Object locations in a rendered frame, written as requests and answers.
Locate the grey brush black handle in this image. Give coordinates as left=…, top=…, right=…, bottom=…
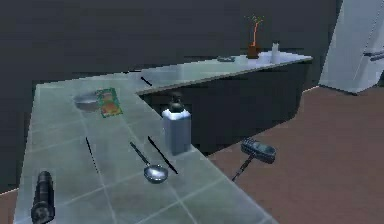
left=231, top=137, right=278, bottom=183

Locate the dark kitchen counter pale top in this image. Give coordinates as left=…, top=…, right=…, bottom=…
left=13, top=54, right=314, bottom=224

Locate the white soap dispenser black pump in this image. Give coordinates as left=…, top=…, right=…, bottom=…
left=161, top=92, right=193, bottom=157

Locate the silver ladle black handle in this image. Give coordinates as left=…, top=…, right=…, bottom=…
left=129, top=141, right=169, bottom=185

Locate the orange plant in brown pot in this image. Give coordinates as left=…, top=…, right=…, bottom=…
left=244, top=13, right=266, bottom=60

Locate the black ribbed cylinder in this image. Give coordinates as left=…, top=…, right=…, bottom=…
left=30, top=170, right=56, bottom=224

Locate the silver metal bowl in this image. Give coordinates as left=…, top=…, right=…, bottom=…
left=73, top=92, right=102, bottom=113

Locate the white bottle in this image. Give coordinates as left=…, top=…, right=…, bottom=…
left=270, top=40, right=282, bottom=65

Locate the pale grey fridge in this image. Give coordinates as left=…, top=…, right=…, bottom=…
left=318, top=0, right=384, bottom=95

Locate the green orange book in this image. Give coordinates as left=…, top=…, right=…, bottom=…
left=96, top=87, right=124, bottom=119

